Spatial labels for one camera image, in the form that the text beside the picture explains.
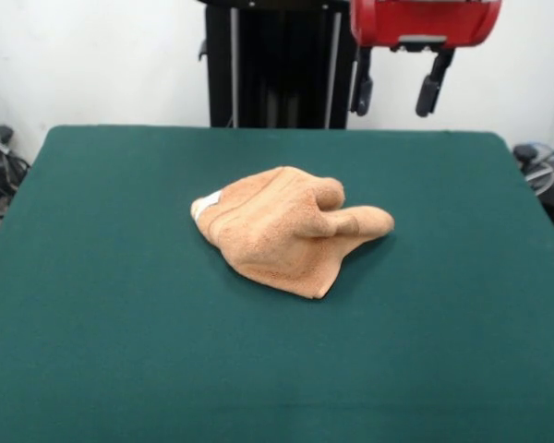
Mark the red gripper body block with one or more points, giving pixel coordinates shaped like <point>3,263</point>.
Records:
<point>425,20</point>

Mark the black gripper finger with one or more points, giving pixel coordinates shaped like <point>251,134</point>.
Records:
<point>364,94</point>
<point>428,94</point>

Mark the tan terry towel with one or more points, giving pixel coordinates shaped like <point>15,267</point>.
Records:
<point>277,231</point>

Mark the grey chair base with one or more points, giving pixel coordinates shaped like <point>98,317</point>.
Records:
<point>528,152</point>

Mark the dark green table cloth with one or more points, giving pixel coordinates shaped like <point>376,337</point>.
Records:
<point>120,323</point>

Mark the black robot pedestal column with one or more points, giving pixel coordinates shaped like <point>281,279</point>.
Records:
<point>258,69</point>

